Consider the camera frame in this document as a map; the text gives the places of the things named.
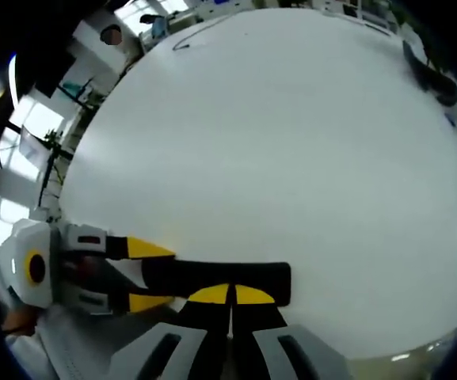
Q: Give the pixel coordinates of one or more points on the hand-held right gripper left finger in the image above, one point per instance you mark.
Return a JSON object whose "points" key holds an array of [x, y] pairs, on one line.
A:
{"points": [[196, 316]]}

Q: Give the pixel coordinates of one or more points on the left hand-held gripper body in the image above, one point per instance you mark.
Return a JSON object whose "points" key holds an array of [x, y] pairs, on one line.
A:
{"points": [[30, 261]]}

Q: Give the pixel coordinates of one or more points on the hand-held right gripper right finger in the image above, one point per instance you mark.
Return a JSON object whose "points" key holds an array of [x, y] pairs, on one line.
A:
{"points": [[256, 316]]}

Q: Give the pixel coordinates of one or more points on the black remote control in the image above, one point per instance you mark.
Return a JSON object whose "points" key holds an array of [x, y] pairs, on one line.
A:
{"points": [[220, 275]]}

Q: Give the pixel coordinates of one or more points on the person's left hand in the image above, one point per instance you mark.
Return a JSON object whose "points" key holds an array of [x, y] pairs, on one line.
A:
{"points": [[19, 321]]}

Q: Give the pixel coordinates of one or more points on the black tripod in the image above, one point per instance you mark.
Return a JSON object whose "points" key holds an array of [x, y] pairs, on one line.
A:
{"points": [[52, 166]]}

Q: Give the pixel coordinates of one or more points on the white screen on stand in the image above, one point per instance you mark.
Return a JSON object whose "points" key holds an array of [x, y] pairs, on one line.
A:
{"points": [[34, 145]]}

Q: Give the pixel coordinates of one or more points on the teal chair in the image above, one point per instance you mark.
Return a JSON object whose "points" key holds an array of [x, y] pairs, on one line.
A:
{"points": [[78, 89]]}

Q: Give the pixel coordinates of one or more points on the small blue object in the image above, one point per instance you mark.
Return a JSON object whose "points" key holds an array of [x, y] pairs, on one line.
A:
{"points": [[451, 120]]}

